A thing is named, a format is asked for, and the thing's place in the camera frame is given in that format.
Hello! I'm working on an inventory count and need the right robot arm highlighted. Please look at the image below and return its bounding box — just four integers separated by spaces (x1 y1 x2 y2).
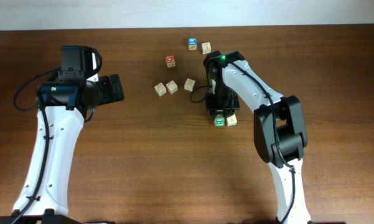
203 51 311 223

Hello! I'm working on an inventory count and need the wooden block letter I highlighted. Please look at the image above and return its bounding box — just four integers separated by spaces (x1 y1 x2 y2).
225 114 237 126

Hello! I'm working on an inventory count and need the left black cable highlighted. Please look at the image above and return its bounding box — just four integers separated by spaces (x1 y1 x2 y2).
12 68 62 112

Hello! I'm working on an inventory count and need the plain wooden block letter J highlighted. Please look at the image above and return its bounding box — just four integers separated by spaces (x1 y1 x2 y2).
201 42 212 55

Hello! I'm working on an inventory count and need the wooden block with apple picture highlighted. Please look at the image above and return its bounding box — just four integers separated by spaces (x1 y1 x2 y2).
166 80 178 94

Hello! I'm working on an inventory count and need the right black cable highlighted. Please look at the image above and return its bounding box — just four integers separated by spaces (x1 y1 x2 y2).
189 85 211 104

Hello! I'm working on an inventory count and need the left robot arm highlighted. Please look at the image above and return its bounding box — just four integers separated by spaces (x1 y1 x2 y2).
0 45 124 223

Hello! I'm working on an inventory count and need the black cable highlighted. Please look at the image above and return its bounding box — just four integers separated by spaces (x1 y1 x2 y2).
12 68 62 112
189 85 211 104

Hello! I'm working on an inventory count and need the green edged picture block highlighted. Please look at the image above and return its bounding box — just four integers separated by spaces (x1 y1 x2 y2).
214 114 226 127

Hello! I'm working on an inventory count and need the red top wooden block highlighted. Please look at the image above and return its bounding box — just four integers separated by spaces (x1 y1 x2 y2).
165 55 176 68

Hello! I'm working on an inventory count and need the blue top wooden block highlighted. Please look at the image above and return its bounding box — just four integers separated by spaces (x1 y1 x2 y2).
188 37 197 50

